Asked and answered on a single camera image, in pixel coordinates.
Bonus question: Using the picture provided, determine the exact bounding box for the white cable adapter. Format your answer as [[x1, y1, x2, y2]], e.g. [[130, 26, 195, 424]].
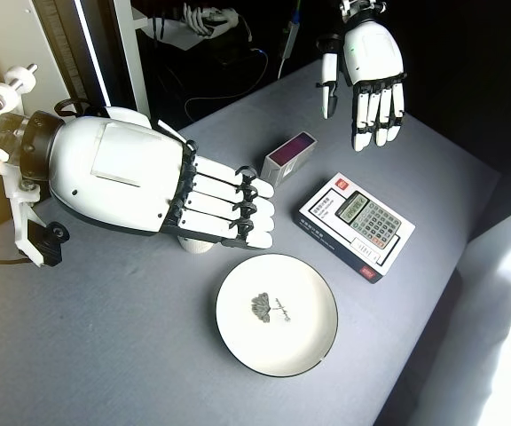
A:
[[277, 20, 303, 81]]

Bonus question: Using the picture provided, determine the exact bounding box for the dark grey rectangular box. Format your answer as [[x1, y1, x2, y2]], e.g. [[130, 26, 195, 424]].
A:
[[260, 130, 318, 186]]

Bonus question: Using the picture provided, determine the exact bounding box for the thin black cable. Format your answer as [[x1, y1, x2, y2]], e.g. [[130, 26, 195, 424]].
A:
[[184, 46, 270, 124]]

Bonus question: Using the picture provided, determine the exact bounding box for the white stand column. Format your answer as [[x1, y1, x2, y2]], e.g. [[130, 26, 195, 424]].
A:
[[0, 0, 151, 121]]

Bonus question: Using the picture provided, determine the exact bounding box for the grey table cloth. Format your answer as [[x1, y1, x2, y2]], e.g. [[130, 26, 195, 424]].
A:
[[0, 59, 503, 426]]

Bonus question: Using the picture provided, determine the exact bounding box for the white calculator box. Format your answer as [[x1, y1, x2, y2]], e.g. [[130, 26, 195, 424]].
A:
[[293, 171, 416, 285]]

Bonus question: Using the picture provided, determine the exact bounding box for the spare white robot hand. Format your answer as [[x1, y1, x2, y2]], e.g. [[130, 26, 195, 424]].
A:
[[182, 2, 241, 39]]

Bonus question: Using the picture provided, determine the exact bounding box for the white sheet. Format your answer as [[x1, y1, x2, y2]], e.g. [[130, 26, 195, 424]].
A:
[[142, 15, 208, 52]]

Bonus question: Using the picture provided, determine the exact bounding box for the white plate with dark rim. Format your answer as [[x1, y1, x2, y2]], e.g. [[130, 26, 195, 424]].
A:
[[215, 252, 340, 378]]

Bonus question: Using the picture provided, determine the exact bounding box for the white cup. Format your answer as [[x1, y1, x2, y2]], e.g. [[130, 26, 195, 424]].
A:
[[177, 234, 215, 255]]

